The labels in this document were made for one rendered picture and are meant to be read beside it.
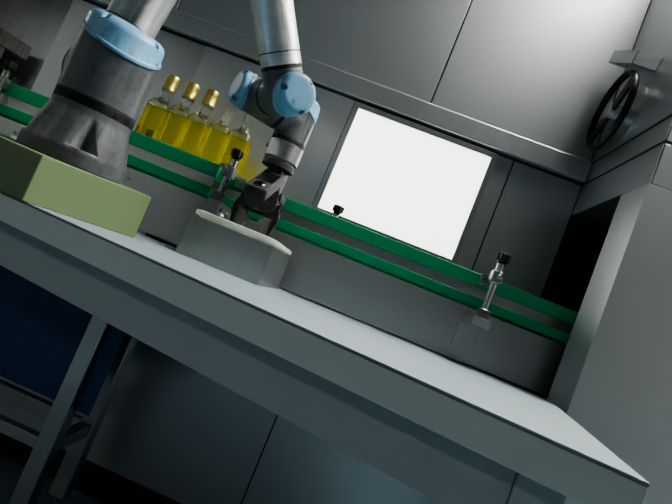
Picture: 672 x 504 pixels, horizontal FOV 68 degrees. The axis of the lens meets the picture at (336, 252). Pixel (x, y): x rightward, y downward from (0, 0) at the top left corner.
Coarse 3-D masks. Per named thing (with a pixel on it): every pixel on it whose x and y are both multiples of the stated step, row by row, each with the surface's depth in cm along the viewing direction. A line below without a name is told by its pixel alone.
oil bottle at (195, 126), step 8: (200, 112) 129; (192, 120) 127; (200, 120) 127; (208, 120) 128; (184, 128) 127; (192, 128) 127; (200, 128) 127; (184, 136) 127; (192, 136) 127; (200, 136) 127; (176, 144) 127; (184, 144) 127; (192, 144) 127; (192, 152) 127
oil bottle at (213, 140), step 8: (208, 128) 127; (216, 128) 127; (224, 128) 127; (208, 136) 127; (216, 136) 127; (224, 136) 127; (200, 144) 127; (208, 144) 127; (216, 144) 127; (200, 152) 127; (208, 152) 127; (216, 152) 127; (216, 160) 127
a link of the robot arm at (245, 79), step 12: (240, 72) 99; (240, 84) 96; (252, 84) 97; (228, 96) 100; (240, 96) 97; (252, 96) 95; (240, 108) 100; (252, 108) 98; (264, 120) 102; (276, 120) 102
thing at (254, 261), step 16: (192, 224) 93; (208, 224) 93; (192, 240) 93; (208, 240) 93; (224, 240) 92; (240, 240) 92; (256, 240) 92; (192, 256) 92; (208, 256) 92; (224, 256) 92; (240, 256) 92; (256, 256) 92; (272, 256) 94; (288, 256) 111; (240, 272) 92; (256, 272) 91; (272, 272) 100
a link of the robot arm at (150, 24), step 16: (112, 0) 85; (128, 0) 83; (144, 0) 84; (160, 0) 86; (176, 0) 89; (128, 16) 83; (144, 16) 85; (160, 16) 87; (144, 32) 86; (64, 64) 82
